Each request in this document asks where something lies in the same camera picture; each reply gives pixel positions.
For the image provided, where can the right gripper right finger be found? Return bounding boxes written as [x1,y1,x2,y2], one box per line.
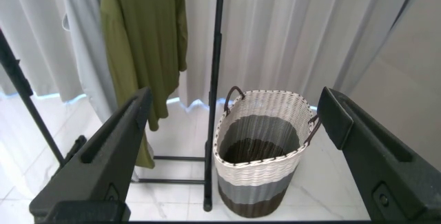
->
[316,86,441,223]

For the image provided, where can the white curtain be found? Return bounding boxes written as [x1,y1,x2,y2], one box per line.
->
[0,0,424,110]

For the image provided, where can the green printed shirt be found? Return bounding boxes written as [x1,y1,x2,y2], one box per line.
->
[99,0,189,169]

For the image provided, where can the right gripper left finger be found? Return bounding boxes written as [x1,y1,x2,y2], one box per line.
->
[29,86,153,223]

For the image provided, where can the white laundry basket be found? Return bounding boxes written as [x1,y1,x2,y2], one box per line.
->
[212,85,322,218]

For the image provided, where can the pale grey shorts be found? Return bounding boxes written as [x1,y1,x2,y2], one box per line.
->
[61,0,120,125]

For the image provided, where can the black clothes rack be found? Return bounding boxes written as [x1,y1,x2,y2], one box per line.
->
[0,0,227,213]

